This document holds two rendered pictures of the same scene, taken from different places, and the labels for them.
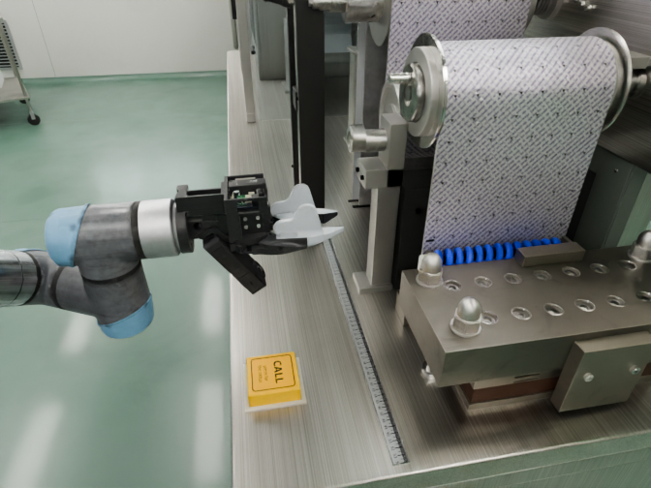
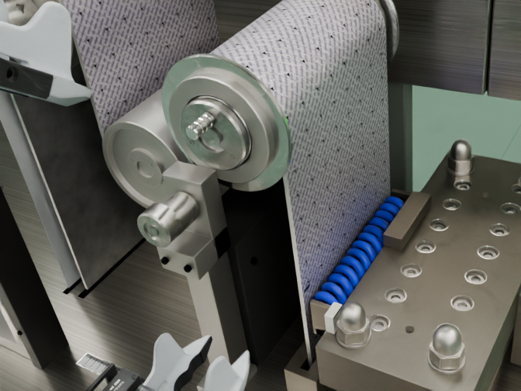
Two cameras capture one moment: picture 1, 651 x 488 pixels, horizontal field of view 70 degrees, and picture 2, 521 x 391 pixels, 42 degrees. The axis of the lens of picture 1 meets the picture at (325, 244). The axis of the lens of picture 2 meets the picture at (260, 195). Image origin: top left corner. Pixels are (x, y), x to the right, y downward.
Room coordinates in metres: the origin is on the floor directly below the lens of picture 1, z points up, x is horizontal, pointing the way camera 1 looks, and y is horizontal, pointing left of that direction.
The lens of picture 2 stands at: (0.20, 0.24, 1.57)
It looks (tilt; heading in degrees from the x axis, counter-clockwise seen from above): 35 degrees down; 318
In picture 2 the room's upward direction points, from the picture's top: 9 degrees counter-clockwise
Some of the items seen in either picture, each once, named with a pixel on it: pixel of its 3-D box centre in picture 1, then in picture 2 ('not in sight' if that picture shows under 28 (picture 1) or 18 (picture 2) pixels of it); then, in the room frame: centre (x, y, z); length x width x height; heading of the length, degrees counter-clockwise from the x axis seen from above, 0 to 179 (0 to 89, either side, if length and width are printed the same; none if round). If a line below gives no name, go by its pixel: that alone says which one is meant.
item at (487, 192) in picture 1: (506, 198); (345, 190); (0.60, -0.26, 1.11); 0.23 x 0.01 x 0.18; 100
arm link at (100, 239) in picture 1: (101, 235); not in sight; (0.50, 0.29, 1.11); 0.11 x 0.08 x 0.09; 100
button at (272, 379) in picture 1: (272, 378); not in sight; (0.44, 0.07, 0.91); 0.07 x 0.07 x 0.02; 10
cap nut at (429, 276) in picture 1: (431, 267); (352, 320); (0.51, -0.14, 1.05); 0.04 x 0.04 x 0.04
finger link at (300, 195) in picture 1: (302, 203); (170, 358); (0.57, 0.03, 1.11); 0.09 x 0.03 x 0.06; 109
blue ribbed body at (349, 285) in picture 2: (499, 254); (365, 250); (0.58, -0.26, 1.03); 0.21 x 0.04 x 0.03; 100
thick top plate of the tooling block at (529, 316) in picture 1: (557, 306); (455, 268); (0.49, -0.32, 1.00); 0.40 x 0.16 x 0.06; 100
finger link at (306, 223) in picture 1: (308, 223); (220, 380); (0.52, 0.02, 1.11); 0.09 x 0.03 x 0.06; 91
